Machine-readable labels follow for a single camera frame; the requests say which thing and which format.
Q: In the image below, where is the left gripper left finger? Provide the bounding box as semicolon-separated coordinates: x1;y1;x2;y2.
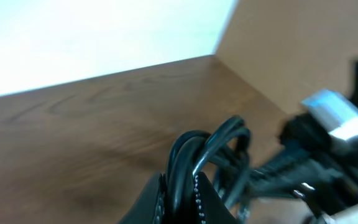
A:
118;173;166;224

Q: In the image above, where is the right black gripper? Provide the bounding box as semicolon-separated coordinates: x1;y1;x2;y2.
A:
247;113;358;217

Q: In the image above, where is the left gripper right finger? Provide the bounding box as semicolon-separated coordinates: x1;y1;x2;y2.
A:
193;172;237;224

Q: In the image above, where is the black cable bundle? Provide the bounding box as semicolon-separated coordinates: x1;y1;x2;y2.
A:
165;114;260;224

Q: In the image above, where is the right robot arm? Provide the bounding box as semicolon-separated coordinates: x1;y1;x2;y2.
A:
237;59;358;223

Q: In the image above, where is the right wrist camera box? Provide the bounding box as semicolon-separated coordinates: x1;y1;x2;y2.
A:
301;89;358;151

